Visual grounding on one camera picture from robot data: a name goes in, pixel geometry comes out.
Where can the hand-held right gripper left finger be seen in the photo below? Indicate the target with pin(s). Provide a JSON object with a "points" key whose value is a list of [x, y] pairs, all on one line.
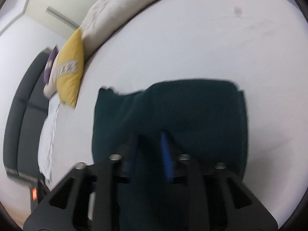
{"points": [[131, 163]]}

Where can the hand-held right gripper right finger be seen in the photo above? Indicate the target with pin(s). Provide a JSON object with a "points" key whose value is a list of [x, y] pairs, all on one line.
{"points": [[166, 158]]}

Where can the dark green sweater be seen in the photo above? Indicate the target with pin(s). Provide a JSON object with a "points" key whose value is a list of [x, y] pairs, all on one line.
{"points": [[197, 110]]}

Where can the white pillow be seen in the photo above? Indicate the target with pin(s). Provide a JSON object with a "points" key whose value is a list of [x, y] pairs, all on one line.
{"points": [[47, 144]]}

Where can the dark bedside table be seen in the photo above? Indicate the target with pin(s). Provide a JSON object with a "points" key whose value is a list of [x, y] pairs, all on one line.
{"points": [[42, 195]]}

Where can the yellow patterned pillow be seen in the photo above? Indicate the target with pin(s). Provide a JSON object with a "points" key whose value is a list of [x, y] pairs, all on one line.
{"points": [[69, 77]]}

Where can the grey upholstered headboard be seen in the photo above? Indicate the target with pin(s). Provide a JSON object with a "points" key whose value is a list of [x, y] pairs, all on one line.
{"points": [[24, 115]]}

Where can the bed with white sheet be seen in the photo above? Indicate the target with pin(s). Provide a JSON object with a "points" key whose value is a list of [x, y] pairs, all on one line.
{"points": [[192, 41]]}

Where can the purple patterned pillow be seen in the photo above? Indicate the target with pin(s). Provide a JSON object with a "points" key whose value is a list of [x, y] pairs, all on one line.
{"points": [[51, 65]]}

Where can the beige duvet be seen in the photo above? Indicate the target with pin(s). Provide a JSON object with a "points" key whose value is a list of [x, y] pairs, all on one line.
{"points": [[115, 12]]}

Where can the cream wardrobe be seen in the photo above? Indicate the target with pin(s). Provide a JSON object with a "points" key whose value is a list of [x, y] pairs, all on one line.
{"points": [[53, 7]]}

